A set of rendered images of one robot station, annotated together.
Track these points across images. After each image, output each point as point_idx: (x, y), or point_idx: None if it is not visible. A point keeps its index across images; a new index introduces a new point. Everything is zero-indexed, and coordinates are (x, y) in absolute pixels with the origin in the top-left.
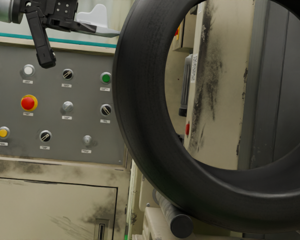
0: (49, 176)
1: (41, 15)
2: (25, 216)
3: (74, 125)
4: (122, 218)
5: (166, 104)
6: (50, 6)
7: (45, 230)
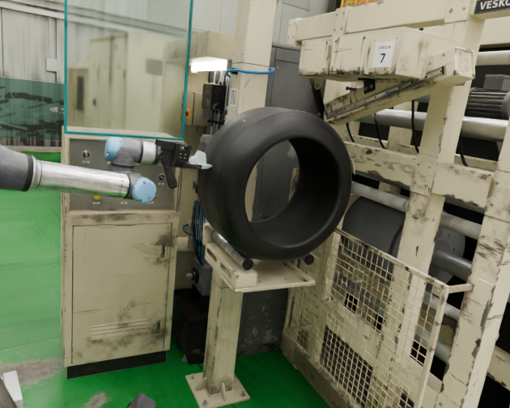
0: (130, 221)
1: (170, 160)
2: (116, 246)
3: None
4: (175, 240)
5: None
6: (176, 156)
7: (129, 252)
